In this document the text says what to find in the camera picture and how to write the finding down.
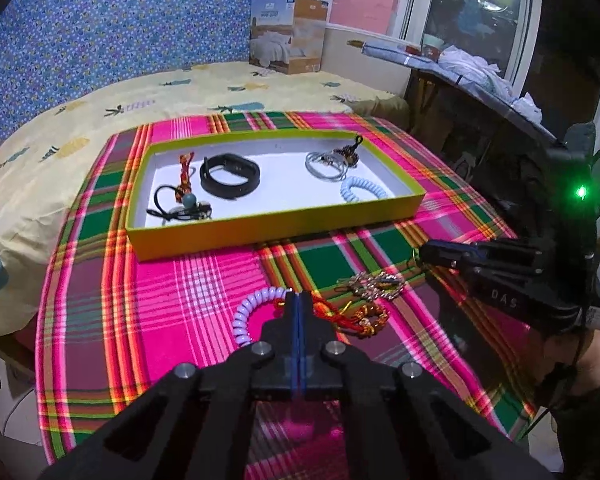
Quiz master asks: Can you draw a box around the black wristband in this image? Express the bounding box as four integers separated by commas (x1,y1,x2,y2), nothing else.
199,153,261,199

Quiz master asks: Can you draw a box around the pale blue spiral hair tie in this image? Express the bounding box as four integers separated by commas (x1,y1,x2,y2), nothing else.
340,175,389,205

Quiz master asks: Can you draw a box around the gold beaded bracelet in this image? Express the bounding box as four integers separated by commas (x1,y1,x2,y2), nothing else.
337,269,407,302

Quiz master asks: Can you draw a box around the dark beaded charm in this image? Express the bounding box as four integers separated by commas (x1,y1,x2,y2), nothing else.
330,134,366,167

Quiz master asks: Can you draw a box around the pink green plaid cloth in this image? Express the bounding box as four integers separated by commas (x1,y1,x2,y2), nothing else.
35,110,542,480

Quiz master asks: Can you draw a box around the window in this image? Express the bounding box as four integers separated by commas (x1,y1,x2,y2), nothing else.
399,0,542,97

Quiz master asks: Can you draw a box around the lilac spiral hair tie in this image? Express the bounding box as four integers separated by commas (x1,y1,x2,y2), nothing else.
232,286,287,348

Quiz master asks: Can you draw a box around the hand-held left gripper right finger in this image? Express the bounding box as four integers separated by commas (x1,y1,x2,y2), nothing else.
298,292,552,480

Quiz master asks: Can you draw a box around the ironing board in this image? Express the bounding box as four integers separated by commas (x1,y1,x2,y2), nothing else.
346,38,562,147

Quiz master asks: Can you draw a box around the red knotted cord ornament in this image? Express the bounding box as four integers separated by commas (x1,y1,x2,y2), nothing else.
176,152,197,202

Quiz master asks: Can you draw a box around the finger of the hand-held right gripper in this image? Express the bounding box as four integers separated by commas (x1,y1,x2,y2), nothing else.
431,238,549,262
419,245,547,279

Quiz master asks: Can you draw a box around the yellow cardboard box tray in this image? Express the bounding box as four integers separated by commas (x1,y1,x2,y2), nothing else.
125,128,426,263

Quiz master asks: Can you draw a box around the blue floral headboard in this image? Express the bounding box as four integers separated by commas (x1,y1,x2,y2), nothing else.
0,0,289,152

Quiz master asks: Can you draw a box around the white crumpled cloth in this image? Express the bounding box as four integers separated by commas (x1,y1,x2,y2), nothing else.
437,44,544,124

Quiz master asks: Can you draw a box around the black hair tie teal ball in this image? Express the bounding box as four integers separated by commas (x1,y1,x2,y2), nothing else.
146,184,214,224

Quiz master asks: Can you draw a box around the red cord brown bead ornament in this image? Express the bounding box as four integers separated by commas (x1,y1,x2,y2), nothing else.
274,294,392,339

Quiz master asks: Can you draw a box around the cardboard box with bedding picture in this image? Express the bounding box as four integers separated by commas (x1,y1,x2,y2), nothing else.
248,0,335,76

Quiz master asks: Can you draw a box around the silver bangle with dark tassel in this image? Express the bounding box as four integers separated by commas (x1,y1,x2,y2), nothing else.
305,150,352,182

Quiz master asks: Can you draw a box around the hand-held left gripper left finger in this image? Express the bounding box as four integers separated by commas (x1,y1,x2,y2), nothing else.
40,291,299,480

